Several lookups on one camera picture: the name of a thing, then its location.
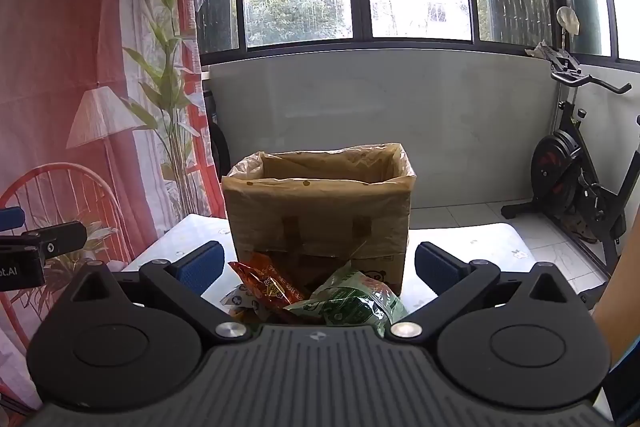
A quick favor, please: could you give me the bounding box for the black exercise bike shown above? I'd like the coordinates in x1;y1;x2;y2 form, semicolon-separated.
501;42;640;279

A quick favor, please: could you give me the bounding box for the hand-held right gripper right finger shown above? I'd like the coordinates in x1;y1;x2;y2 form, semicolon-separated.
390;241;583;348

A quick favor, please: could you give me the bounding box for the printed curtain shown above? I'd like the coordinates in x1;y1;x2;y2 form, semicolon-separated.
0;0;227;413

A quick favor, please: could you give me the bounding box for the pale cloth on handlebar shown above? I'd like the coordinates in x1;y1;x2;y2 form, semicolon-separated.
525;41;572;64

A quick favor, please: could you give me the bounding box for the blue cloth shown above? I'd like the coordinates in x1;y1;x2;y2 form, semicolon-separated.
602;347;640;426

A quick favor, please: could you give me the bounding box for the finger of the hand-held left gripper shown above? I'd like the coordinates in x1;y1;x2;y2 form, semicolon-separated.
0;206;26;232
0;221;88;260

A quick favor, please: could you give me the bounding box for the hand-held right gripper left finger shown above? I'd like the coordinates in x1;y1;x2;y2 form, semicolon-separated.
70;241;253;348

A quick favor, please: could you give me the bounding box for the orange snack packet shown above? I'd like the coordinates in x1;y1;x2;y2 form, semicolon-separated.
227;252;308;323

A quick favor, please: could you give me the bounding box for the cardboard box with plastic liner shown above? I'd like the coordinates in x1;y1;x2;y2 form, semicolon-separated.
221;143;417;303

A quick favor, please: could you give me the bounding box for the grey washing machine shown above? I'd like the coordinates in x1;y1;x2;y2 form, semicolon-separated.
202;89;232;180

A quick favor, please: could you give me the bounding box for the floral tablecloth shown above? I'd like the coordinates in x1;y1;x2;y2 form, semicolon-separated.
120;214;608;324

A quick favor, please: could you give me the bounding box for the white plastic bag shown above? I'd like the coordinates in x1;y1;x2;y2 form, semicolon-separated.
556;6;581;36

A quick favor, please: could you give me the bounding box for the white blue snack packet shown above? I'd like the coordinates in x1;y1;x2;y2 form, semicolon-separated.
220;284;262;323

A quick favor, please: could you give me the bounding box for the green snack packet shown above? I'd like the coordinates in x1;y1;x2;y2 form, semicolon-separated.
282;259;408;339

